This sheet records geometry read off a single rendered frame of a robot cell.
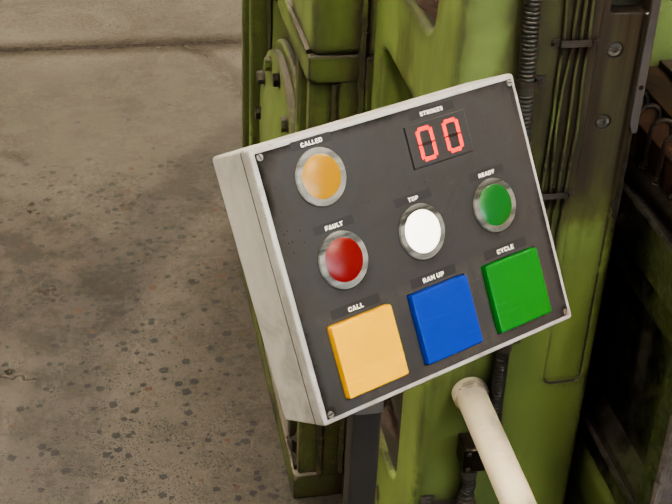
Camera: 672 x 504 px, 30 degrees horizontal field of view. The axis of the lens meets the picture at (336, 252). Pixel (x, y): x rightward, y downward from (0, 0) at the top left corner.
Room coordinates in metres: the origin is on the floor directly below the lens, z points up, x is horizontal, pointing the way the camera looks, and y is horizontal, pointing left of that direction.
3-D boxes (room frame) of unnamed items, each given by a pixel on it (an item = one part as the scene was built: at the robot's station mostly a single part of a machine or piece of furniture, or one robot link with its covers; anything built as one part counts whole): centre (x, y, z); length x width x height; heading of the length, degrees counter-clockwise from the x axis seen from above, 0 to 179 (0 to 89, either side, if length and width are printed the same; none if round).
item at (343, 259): (1.04, -0.01, 1.09); 0.05 x 0.03 x 0.04; 102
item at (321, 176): (1.07, 0.02, 1.16); 0.05 x 0.03 x 0.04; 102
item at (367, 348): (1.00, -0.04, 1.01); 0.07 x 0.05 x 0.07; 127
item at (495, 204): (1.16, -0.17, 1.09); 0.05 x 0.03 x 0.04; 102
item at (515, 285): (1.12, -0.19, 1.01); 0.07 x 0.05 x 0.07; 127
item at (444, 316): (1.06, -0.11, 1.01); 0.07 x 0.05 x 0.07; 127
